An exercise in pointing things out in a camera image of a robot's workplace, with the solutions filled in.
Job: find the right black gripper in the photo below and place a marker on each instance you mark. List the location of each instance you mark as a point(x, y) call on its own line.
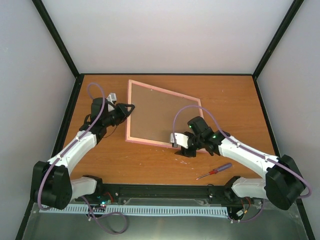
point(186, 153)

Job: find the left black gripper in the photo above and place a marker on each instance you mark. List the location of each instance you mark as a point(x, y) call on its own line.
point(121, 107)

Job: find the blue red handled screwdriver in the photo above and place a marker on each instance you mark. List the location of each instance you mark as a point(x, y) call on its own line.
point(216, 170)

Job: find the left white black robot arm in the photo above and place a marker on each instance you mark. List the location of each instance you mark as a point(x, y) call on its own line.
point(51, 185)

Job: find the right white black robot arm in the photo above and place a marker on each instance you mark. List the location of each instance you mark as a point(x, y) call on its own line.
point(280, 180)

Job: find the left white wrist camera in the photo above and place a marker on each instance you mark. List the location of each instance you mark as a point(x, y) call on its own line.
point(111, 98)

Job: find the light blue slotted cable duct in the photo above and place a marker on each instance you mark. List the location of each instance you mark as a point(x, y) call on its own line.
point(163, 211)

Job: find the black mounting rail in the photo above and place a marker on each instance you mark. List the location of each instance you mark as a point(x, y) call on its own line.
point(117, 193)

